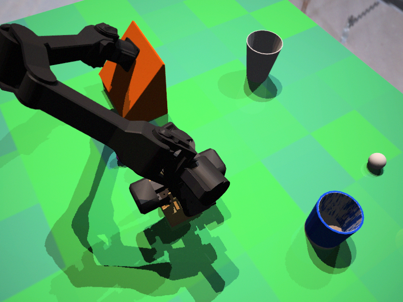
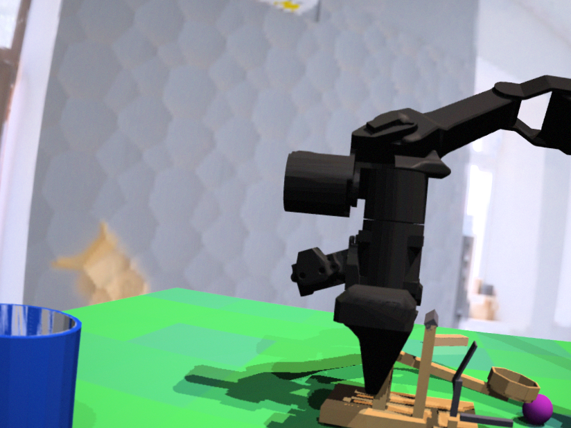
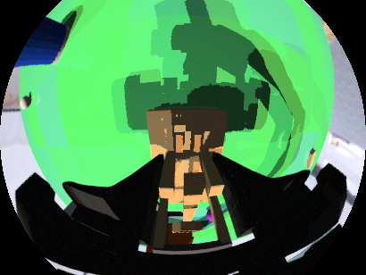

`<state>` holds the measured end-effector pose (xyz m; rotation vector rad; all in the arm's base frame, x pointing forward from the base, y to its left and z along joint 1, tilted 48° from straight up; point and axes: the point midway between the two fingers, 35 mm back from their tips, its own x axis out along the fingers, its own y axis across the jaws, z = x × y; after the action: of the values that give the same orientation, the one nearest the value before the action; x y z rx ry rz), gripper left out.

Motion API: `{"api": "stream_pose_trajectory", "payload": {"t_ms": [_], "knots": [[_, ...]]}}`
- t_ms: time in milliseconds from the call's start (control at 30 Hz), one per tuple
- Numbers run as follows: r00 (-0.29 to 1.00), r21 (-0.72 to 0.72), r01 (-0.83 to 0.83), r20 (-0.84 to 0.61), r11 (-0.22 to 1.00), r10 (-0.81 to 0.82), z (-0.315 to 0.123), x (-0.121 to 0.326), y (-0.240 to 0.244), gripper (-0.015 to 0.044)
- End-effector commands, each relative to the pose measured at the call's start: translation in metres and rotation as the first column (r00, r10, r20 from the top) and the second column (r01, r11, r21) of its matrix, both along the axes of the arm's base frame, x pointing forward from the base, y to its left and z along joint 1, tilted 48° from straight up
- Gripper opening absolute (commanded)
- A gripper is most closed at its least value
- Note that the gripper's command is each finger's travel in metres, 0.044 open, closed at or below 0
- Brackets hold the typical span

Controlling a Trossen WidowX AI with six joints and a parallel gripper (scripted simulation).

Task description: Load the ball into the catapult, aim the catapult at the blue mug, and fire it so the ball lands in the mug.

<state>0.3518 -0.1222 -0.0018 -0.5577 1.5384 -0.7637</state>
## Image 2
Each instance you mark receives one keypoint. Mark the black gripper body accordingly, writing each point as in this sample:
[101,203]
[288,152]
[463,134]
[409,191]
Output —
[390,288]

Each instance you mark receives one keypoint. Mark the tan rectangular block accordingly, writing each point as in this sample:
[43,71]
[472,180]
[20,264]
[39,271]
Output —
[450,340]

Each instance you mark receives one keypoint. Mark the dark blue mug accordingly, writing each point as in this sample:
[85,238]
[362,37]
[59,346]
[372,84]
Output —
[39,350]

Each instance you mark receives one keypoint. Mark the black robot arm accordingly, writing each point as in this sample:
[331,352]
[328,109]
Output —
[392,158]

